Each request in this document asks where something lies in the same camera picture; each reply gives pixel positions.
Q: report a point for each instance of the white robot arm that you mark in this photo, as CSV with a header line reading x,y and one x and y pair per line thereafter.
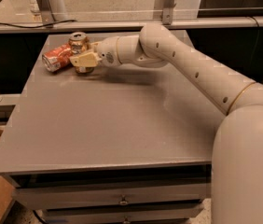
x,y
237,160

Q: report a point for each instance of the lower drawer knob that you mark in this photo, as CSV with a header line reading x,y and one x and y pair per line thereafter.
x,y
126,221

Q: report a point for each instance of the right metal bracket post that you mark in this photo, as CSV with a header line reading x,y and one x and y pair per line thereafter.
x,y
163,11

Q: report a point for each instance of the orange soda can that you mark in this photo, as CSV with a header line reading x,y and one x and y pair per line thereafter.
x,y
79,43

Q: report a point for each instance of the left metal bracket post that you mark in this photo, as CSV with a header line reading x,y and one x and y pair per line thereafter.
x,y
45,12

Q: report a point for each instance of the drawer knob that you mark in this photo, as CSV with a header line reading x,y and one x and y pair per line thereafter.
x,y
126,221
123,201

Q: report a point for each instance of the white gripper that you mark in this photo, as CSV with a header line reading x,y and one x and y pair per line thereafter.
x,y
106,53

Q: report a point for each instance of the upper drawer knob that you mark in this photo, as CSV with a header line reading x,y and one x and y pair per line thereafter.
x,y
123,201

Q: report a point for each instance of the metal bracket post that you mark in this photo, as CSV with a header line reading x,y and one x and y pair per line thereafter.
x,y
163,11
45,12

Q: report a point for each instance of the red coke can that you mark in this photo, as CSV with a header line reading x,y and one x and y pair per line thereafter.
x,y
58,58

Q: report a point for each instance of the grey drawer cabinet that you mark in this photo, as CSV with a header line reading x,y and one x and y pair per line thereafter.
x,y
74,145

